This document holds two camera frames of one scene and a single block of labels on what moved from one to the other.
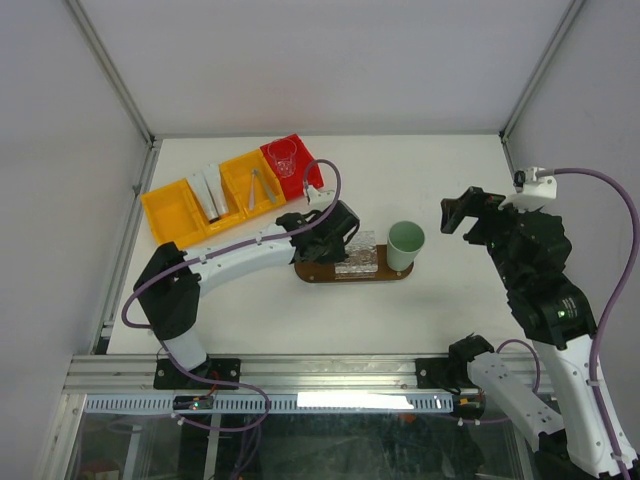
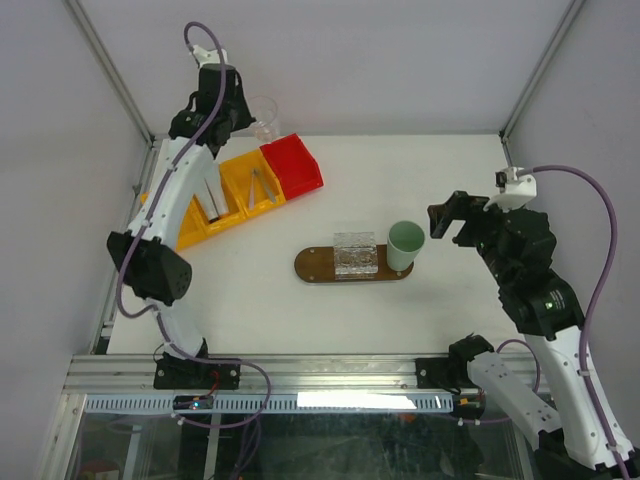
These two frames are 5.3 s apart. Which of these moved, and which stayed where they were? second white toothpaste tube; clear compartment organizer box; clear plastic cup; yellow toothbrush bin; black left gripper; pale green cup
Moved: clear plastic cup; black left gripper
Stayed: second white toothpaste tube; yellow toothbrush bin; clear compartment organizer box; pale green cup
